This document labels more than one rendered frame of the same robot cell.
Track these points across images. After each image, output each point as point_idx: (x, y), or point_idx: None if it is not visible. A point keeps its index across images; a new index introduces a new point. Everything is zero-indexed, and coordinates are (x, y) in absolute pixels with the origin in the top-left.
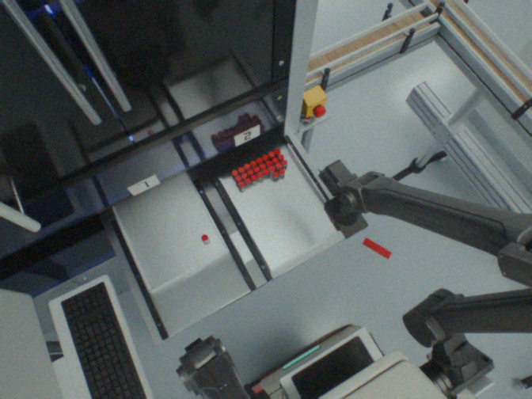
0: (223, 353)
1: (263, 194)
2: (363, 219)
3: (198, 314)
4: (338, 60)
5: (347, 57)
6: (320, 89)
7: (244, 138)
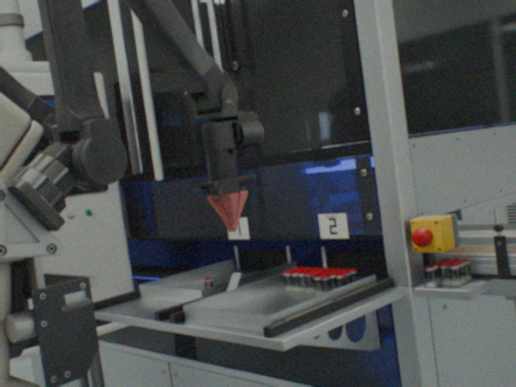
0: (44, 102)
1: (292, 296)
2: (222, 180)
3: (120, 312)
4: None
5: None
6: (444, 216)
7: (329, 229)
